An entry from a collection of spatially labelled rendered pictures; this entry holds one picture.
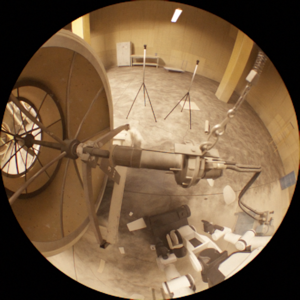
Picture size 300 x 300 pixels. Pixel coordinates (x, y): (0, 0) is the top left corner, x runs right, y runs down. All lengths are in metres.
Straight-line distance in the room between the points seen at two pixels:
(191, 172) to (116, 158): 0.39
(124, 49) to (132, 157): 7.45
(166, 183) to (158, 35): 8.34
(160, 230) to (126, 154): 1.06
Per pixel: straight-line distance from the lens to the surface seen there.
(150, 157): 0.53
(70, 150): 0.74
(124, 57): 7.72
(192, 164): 0.49
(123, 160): 0.54
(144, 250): 1.62
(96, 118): 1.51
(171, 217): 1.31
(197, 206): 1.66
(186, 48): 8.44
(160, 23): 8.52
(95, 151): 0.65
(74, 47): 0.84
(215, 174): 0.78
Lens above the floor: 1.44
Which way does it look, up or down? 59 degrees down
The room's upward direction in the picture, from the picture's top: 7 degrees clockwise
